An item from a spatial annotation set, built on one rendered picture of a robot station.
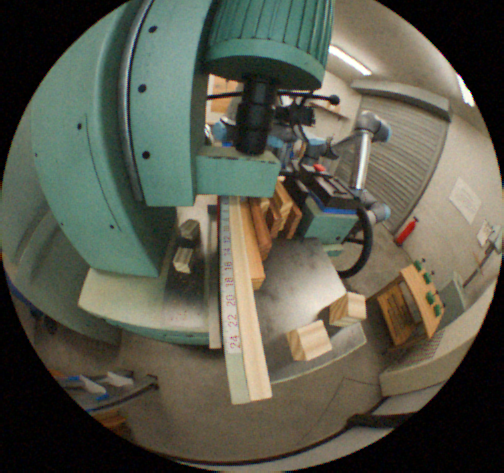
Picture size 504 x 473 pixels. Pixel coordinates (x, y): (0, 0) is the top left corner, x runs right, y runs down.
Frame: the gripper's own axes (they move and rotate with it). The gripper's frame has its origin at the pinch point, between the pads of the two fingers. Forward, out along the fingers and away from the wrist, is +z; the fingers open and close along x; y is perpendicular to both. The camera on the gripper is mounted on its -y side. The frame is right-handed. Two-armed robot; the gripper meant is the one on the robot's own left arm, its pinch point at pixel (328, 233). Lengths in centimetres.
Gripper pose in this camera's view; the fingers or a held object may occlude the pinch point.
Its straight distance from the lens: 68.2
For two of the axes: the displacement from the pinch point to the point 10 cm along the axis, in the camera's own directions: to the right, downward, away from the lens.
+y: 3.6, 6.1, 7.1
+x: -1.3, -7.2, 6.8
